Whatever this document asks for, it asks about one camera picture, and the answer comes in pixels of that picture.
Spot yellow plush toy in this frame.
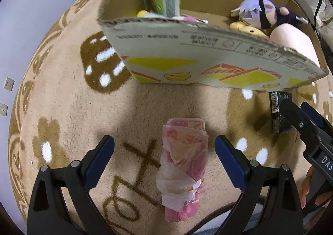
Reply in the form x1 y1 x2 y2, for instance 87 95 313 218
229 21 268 40

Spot cardboard box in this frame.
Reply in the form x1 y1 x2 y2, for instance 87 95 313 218
97 0 329 91

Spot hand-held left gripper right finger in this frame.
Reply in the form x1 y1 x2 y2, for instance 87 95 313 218
208 135 304 235

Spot white fluffy plush with pompoms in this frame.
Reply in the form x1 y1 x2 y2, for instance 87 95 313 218
137 10 157 18

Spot pale pink plush cushion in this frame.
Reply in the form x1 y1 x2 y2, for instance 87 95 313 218
269 23 320 64

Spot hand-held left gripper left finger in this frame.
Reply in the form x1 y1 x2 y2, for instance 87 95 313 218
27 135 115 235

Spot pink plush toy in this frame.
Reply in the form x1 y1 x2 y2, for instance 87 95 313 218
181 15 206 24

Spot person's right hand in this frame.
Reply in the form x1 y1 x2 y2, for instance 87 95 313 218
299 166 326 208

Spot pink tissue roll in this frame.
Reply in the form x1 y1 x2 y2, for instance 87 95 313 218
155 118 209 222

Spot small black box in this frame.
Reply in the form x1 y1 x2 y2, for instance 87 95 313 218
269 91 296 135

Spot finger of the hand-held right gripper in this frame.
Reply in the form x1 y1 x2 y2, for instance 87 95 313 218
300 102 333 137
280 98 316 148

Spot purple-haired plush doll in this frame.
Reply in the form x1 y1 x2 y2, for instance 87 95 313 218
231 0 309 30

